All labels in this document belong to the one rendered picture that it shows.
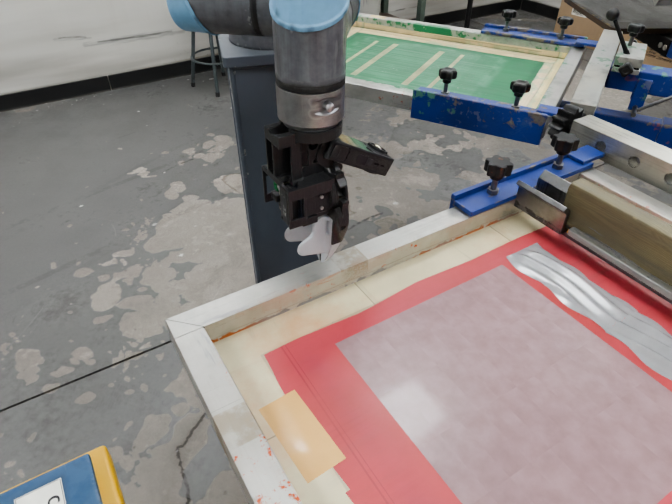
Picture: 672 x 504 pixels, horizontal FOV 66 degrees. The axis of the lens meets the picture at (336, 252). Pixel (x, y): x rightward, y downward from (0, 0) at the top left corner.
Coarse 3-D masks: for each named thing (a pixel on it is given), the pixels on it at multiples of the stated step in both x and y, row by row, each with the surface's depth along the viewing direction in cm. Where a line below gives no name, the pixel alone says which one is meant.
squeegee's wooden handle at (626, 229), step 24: (576, 192) 77; (600, 192) 75; (576, 216) 78; (600, 216) 75; (624, 216) 72; (648, 216) 70; (600, 240) 76; (624, 240) 73; (648, 240) 70; (648, 264) 71
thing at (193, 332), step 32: (640, 192) 88; (416, 224) 81; (448, 224) 81; (480, 224) 85; (352, 256) 75; (384, 256) 76; (416, 256) 80; (256, 288) 69; (288, 288) 69; (320, 288) 72; (192, 320) 65; (224, 320) 65; (256, 320) 69; (192, 352) 61; (224, 384) 57; (224, 416) 54; (224, 448) 54; (256, 448) 51; (256, 480) 49; (288, 480) 49
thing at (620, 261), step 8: (568, 232) 79; (576, 232) 78; (584, 240) 77; (592, 240) 77; (592, 248) 76; (600, 248) 75; (608, 248) 75; (608, 256) 74; (616, 256) 74; (616, 264) 74; (624, 264) 73; (632, 264) 72; (632, 272) 72; (640, 272) 71; (648, 272) 71; (640, 280) 71; (648, 280) 70; (656, 280) 70; (656, 288) 70; (664, 288) 69
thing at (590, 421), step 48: (528, 384) 61; (576, 384) 61; (624, 384) 61; (480, 432) 57; (528, 432) 57; (576, 432) 57; (624, 432) 57; (384, 480) 52; (432, 480) 52; (480, 480) 52; (528, 480) 52; (576, 480) 52; (624, 480) 52
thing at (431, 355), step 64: (576, 256) 80; (384, 320) 70; (448, 320) 70; (512, 320) 70; (576, 320) 70; (320, 384) 62; (384, 384) 61; (448, 384) 61; (512, 384) 61; (384, 448) 55
